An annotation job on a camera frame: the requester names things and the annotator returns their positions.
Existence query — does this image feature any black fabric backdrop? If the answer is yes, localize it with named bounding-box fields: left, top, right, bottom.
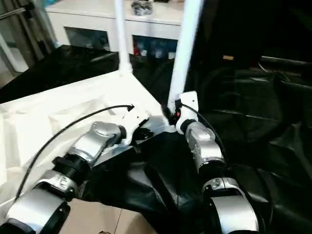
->
left=192, top=0, right=312, bottom=71

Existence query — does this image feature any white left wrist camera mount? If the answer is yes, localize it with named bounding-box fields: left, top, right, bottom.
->
left=119, top=107, right=150, bottom=147

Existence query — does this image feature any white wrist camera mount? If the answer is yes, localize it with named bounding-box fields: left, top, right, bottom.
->
left=175, top=91, right=199, bottom=135
left=119, top=107, right=150, bottom=147

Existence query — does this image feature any white plastic table top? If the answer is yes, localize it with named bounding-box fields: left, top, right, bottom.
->
left=0, top=70, right=180, bottom=217

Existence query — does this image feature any grey metal tripod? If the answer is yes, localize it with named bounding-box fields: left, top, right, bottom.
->
left=0, top=0, right=59, bottom=71

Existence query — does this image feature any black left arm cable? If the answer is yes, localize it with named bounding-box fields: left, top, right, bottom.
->
left=14, top=104, right=135, bottom=200

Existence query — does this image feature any black plastic mat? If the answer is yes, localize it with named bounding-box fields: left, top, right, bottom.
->
left=0, top=43, right=312, bottom=234

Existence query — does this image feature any dark horizontal bar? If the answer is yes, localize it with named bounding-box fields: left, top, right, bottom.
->
left=260, top=56, right=312, bottom=66

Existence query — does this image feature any white plastic table leg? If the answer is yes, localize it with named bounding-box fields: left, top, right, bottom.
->
left=114, top=0, right=134, bottom=76
left=167, top=0, right=205, bottom=115

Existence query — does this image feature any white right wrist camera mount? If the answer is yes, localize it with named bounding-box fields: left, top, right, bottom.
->
left=175, top=91, right=199, bottom=135

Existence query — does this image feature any black bundle in clear bag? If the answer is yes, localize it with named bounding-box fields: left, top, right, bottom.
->
left=131, top=0, right=154, bottom=16

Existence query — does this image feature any white glass-door cabinet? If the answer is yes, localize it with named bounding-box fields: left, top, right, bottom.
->
left=46, top=0, right=186, bottom=59

